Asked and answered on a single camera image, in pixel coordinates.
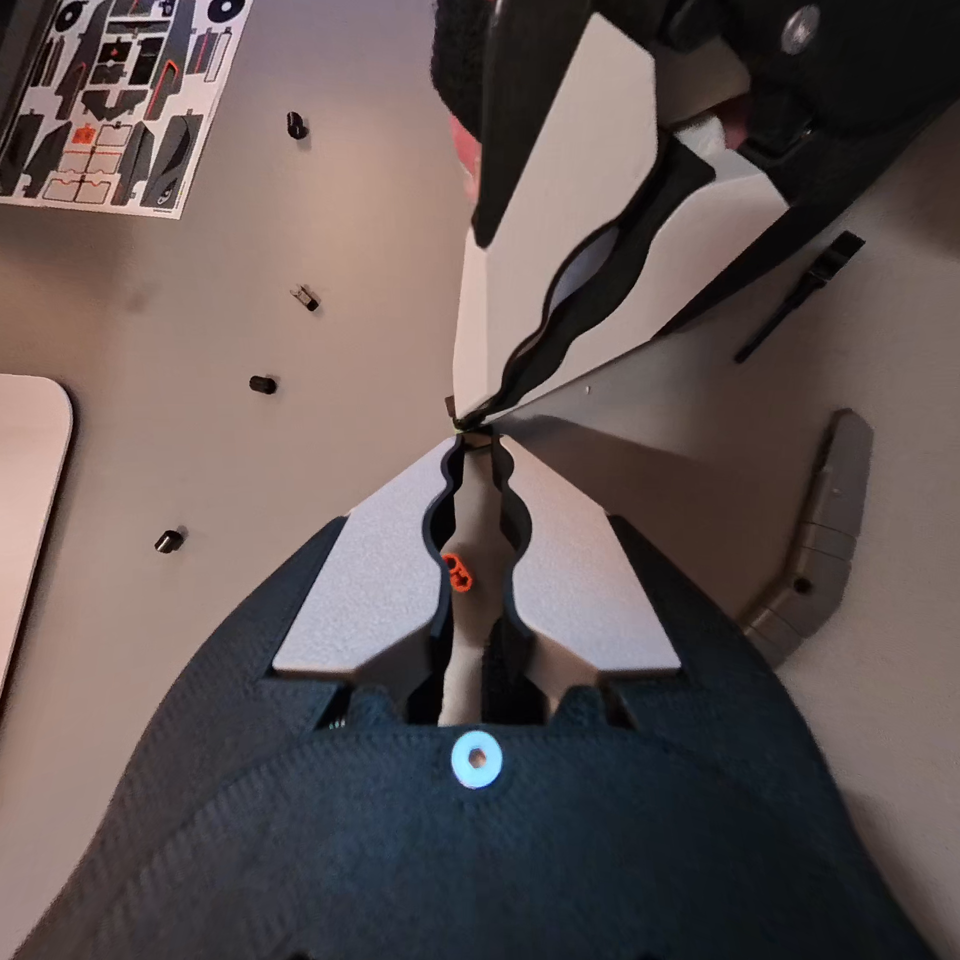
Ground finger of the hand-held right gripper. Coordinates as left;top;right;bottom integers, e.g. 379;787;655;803
453;13;665;425
465;112;792;429

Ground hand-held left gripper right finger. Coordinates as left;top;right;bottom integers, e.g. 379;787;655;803
495;436;682;691

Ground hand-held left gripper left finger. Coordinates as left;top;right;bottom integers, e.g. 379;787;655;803
272;438;460;682

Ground black lego axle with connector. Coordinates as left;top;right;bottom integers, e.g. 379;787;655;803
733;231;866;365

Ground grey curved lego panel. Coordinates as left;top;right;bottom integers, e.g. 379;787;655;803
738;408;875;669

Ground lego sticker sheet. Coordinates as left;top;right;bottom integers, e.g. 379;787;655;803
0;0;252;220

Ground person's right hand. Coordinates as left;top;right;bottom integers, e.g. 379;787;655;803
448;112;483;207

